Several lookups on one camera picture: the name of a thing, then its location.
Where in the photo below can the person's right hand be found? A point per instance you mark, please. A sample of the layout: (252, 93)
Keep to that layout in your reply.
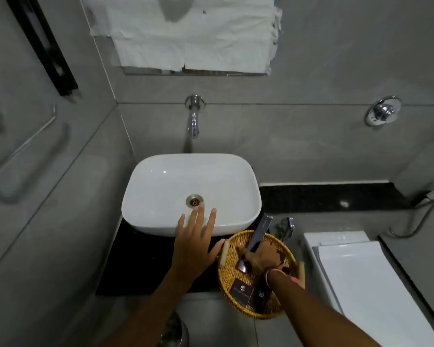
(265, 255)

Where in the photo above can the person's left hand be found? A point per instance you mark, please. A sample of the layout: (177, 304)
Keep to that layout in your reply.
(192, 254)

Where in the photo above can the person's left little finger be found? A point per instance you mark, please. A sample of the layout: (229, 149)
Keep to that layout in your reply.
(181, 224)

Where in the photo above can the person's left middle finger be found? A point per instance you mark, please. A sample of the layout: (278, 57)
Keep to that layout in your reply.
(199, 218)

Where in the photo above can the person's left thumb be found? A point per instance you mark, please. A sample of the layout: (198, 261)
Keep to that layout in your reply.
(217, 249)

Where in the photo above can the person's right fingers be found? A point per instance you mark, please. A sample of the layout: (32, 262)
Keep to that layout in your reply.
(248, 255)

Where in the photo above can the long dark toiletry box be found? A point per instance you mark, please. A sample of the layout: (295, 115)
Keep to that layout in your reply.
(262, 227)

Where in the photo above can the person's left forearm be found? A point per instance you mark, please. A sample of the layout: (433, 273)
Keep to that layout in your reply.
(152, 314)

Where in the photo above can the person's right forearm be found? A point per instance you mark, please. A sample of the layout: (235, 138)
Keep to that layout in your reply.
(311, 314)

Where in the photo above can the metal sink drain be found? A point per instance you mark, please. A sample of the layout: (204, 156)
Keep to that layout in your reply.
(194, 201)

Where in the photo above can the round wicker basket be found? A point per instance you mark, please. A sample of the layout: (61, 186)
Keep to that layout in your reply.
(228, 278)

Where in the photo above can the square dark toiletry packet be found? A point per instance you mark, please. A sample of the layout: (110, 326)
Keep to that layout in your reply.
(241, 292)

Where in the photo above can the small dark toiletry bottle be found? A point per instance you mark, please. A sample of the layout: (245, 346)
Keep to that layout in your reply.
(261, 294)

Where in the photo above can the white ceramic sink basin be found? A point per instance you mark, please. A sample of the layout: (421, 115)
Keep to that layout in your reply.
(173, 184)

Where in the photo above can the pink wristband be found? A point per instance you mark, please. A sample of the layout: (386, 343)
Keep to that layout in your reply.
(293, 280)

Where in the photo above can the white toilet tank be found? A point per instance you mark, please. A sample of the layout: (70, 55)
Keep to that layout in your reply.
(332, 237)

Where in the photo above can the metal waste bin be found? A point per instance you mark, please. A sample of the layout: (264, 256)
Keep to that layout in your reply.
(174, 332)

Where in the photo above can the chrome towel bar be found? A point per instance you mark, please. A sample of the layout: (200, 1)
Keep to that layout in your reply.
(25, 140)

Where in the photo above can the chrome wall faucet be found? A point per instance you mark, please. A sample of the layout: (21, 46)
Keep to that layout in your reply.
(194, 119)

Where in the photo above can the wall mirror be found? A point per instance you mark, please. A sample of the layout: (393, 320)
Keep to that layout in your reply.
(202, 72)

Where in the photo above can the chrome wall valve knob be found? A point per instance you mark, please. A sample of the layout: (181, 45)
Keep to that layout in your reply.
(383, 111)

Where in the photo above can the black metal frame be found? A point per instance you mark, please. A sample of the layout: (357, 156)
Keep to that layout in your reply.
(43, 43)

